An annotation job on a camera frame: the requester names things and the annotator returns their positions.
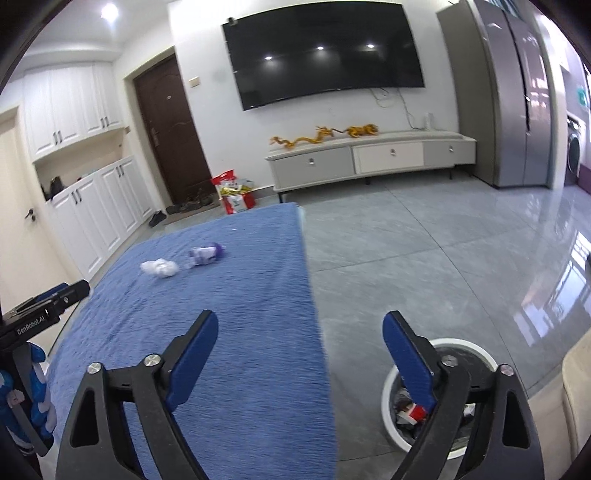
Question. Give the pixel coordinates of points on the white light switch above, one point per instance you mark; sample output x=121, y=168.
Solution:
x=195, y=82

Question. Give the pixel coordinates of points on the silver refrigerator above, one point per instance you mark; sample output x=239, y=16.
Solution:
x=517, y=92

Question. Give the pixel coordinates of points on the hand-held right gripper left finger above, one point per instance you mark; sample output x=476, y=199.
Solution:
x=194, y=360

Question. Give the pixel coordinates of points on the blue terry blanket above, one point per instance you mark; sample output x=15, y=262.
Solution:
x=240, y=286

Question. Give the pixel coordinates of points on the green sign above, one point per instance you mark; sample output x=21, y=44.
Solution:
x=581, y=97

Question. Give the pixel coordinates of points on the grey washing machine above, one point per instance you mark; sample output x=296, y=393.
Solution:
x=574, y=152

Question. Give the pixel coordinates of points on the person's left hand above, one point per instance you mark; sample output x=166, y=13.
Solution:
x=39, y=397

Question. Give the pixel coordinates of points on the black bag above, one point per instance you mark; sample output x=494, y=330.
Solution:
x=56, y=187

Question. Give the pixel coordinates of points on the red and white packet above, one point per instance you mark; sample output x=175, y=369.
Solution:
x=406, y=415

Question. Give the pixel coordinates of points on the dark shoe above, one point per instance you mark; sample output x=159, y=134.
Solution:
x=205, y=201
x=175, y=208

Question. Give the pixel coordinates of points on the dark brown door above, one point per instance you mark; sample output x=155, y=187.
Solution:
x=171, y=134

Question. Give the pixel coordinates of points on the white tissue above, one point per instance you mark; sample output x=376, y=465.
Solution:
x=159, y=268

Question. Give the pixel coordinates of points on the white round trash bin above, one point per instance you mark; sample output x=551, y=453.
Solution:
x=466, y=344

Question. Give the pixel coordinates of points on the gold dragon figurine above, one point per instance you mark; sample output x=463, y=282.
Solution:
x=300, y=141

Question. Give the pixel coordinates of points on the round ceiling light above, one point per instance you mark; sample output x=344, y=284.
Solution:
x=109, y=11

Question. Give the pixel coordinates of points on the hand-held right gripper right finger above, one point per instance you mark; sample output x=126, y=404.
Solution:
x=408, y=364

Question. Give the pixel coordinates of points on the beige sofa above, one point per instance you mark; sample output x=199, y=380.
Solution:
x=577, y=392

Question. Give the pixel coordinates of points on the white tv cabinet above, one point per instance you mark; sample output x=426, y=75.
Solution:
x=388, y=157

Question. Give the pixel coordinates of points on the gold tiger figurine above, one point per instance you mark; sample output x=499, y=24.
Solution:
x=362, y=130

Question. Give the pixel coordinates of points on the black shoe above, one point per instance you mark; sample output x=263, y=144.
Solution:
x=157, y=218

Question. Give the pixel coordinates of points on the white hallway cabinet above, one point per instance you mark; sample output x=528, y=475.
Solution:
x=106, y=207

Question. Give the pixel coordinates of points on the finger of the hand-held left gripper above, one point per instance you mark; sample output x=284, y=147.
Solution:
x=69, y=290

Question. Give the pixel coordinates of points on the red shopping bag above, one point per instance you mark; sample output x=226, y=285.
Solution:
x=235, y=203

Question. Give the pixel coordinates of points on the black wall television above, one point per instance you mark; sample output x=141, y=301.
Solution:
x=323, y=55

